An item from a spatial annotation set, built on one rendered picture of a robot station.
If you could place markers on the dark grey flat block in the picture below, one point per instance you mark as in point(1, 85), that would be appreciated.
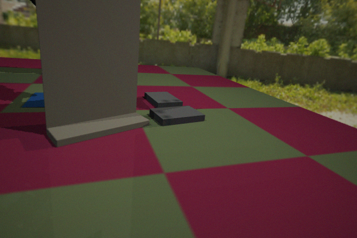
point(162, 99)
point(176, 115)

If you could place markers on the grey panel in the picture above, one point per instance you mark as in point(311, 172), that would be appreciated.
point(89, 53)

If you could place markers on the blue square mat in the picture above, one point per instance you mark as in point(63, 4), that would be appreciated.
point(36, 100)

